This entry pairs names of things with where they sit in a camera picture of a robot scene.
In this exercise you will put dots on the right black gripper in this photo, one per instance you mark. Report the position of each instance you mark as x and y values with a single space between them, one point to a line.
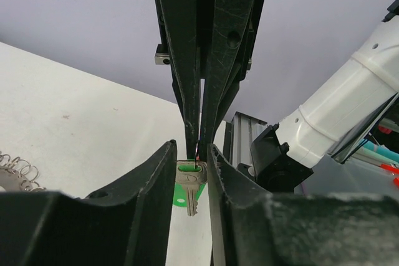
186 25

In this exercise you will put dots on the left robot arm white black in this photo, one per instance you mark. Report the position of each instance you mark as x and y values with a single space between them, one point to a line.
341 229

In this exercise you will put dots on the aluminium frame rail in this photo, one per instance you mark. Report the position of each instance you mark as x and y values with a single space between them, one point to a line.
239 135

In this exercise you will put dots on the green tag key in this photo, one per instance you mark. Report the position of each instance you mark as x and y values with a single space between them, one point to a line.
191 178

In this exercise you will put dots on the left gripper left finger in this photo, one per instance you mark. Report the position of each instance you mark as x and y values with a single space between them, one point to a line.
131 220

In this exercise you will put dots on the round metal keyring disc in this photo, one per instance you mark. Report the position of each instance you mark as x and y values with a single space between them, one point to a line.
19 175

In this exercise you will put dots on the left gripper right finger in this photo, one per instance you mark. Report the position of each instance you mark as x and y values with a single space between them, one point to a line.
239 229

